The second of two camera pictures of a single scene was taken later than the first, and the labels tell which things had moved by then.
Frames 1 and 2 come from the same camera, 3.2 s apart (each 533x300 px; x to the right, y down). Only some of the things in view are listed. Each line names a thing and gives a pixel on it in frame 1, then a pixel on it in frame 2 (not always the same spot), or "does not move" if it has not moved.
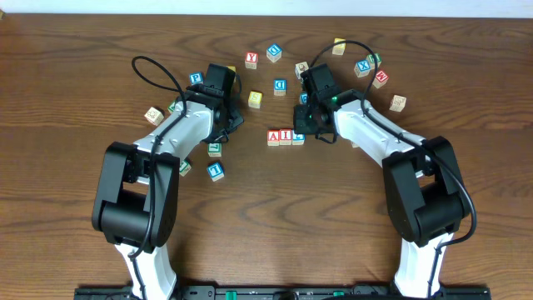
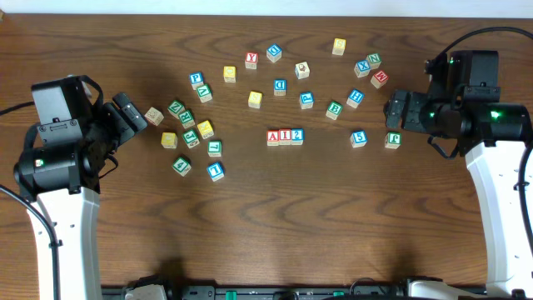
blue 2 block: x=298 y=139 does not move
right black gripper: x=300 y=125 -> x=394 y=108
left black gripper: x=237 y=120 -> x=122 y=128
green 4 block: x=184 y=167 does not move
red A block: x=273 y=137 does not move
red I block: x=286 y=137 does not move
